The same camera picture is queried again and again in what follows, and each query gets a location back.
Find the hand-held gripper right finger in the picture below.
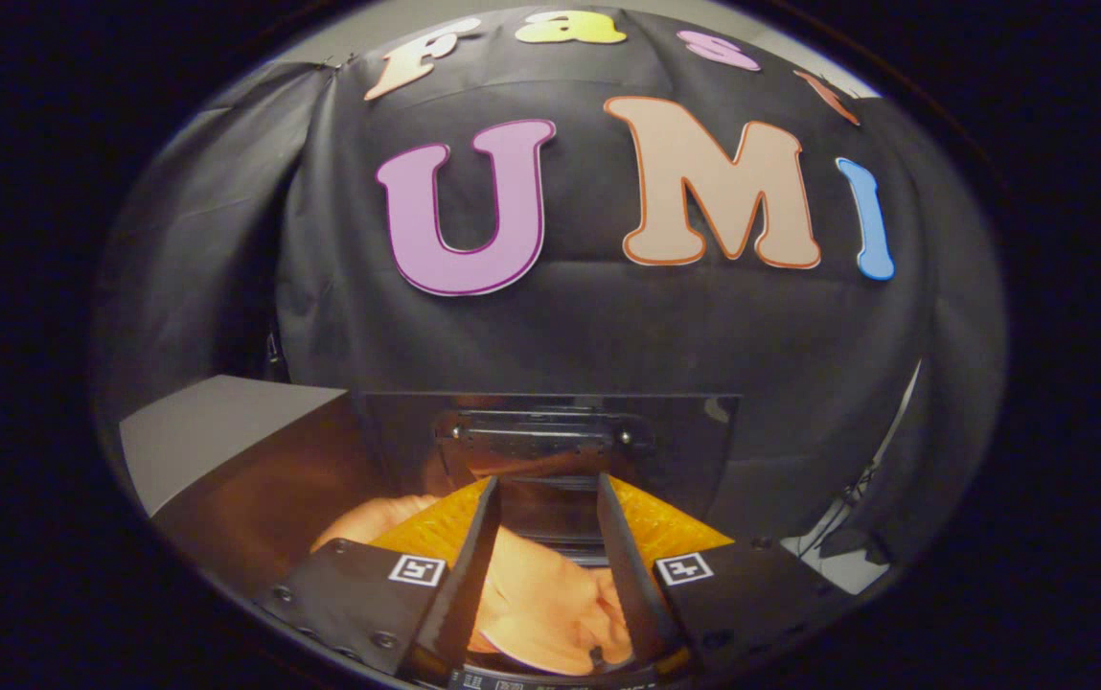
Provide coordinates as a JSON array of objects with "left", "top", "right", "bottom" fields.
[{"left": 596, "top": 472, "right": 848, "bottom": 678}]

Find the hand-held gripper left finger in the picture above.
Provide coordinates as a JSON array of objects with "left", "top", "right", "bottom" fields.
[{"left": 258, "top": 476, "right": 503, "bottom": 683}]

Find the orange cloth garment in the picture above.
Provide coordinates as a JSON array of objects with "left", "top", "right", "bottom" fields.
[{"left": 310, "top": 494, "right": 637, "bottom": 677}]

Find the black light stand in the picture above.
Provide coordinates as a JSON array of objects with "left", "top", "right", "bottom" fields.
[{"left": 794, "top": 364, "right": 925, "bottom": 559}]

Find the black backdrop cloth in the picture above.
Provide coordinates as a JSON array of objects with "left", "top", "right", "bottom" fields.
[{"left": 95, "top": 5, "right": 1006, "bottom": 568}]

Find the dark cabinet with beige door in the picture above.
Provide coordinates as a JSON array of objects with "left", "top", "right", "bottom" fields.
[{"left": 119, "top": 374, "right": 393, "bottom": 597}]

